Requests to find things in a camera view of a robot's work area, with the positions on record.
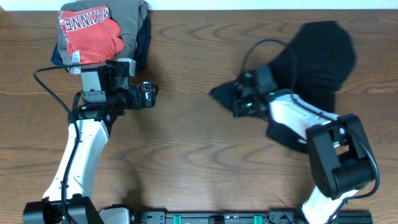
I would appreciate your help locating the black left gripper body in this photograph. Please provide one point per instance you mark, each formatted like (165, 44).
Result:
(120, 99)

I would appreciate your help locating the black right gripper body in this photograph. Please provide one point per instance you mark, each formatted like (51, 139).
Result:
(246, 106)

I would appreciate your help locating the black t-shirt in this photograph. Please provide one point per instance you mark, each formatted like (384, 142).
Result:
(312, 66)

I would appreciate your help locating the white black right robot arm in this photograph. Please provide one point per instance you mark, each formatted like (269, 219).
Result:
(342, 163)

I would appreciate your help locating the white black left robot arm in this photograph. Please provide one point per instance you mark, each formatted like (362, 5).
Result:
(69, 197)

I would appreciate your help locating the navy folded garment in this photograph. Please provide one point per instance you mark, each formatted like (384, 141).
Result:
(140, 55)

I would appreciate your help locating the red printed folded shirt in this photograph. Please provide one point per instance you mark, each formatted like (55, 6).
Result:
(91, 35)

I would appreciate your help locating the grey folded garment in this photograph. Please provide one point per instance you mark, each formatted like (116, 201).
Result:
(129, 14)

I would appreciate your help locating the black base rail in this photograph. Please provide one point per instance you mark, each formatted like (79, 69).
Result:
(248, 217)

